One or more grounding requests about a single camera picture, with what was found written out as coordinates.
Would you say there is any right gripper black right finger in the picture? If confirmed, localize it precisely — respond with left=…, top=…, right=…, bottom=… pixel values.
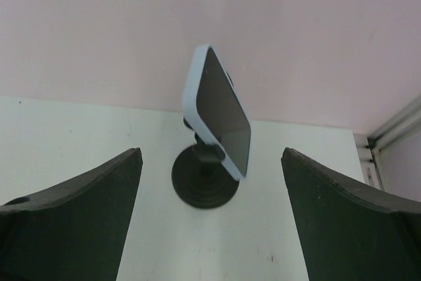
left=281, top=148, right=420, bottom=280

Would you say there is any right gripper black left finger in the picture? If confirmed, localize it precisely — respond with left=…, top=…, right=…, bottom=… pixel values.
left=1, top=148, right=142, bottom=280

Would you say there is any black stand with blue phone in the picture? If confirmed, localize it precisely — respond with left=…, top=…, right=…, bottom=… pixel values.
left=171, top=120, right=251, bottom=209

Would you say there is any light blue phone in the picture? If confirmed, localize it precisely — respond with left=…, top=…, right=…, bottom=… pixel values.
left=182, top=44, right=251, bottom=181

